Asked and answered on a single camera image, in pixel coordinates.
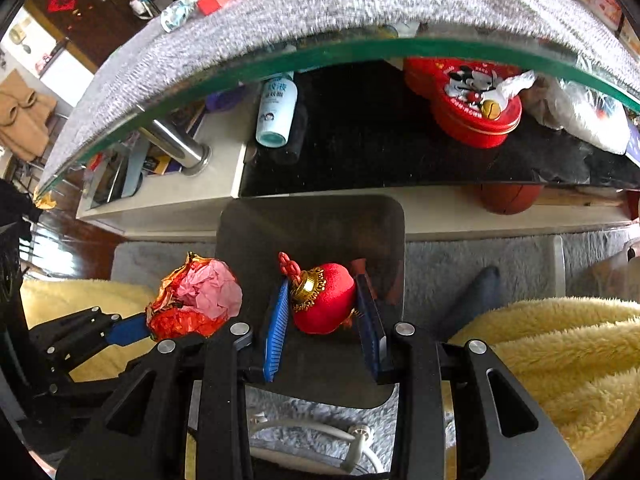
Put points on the brown coat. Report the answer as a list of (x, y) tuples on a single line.
[(22, 115)]

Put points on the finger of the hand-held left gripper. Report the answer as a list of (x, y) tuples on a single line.
[(115, 375), (127, 330)]

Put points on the crumpled white tissue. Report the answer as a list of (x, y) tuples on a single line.
[(515, 84)]

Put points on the crumpled pale blue wrapper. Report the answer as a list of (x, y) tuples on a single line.
[(179, 10)]

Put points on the grey fluffy rug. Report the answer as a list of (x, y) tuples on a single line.
[(440, 270)]

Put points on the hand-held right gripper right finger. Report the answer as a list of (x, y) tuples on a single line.
[(371, 332)]

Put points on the purple packet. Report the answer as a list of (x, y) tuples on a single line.
[(225, 100)]

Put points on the white plastic bag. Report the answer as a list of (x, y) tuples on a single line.
[(585, 115)]

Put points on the printed cardboard box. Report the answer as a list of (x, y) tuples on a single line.
[(600, 0)]

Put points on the red plush ornament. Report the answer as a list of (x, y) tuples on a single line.
[(325, 305)]

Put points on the white panel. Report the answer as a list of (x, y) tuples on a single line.
[(67, 77)]

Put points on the red heart-shaped tin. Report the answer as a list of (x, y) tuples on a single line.
[(465, 125)]

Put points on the dark trash bin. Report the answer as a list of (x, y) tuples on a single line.
[(310, 230)]

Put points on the basketball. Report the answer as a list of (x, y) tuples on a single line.
[(507, 200)]

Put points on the white coffee table base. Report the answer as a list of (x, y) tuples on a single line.
[(220, 195)]

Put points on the red paper wrapper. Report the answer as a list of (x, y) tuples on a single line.
[(200, 295)]

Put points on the metal table leg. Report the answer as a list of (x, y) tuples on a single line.
[(175, 147)]

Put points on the yellow fleece blanket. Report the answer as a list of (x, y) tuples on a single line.
[(560, 360)]

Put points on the white lotion bottle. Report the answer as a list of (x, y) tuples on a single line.
[(276, 110)]

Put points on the dark wooden door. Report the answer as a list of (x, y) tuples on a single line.
[(100, 20)]

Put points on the grey table mat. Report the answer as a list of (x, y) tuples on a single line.
[(350, 0)]

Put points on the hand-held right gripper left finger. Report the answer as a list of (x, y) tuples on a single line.
[(276, 332)]

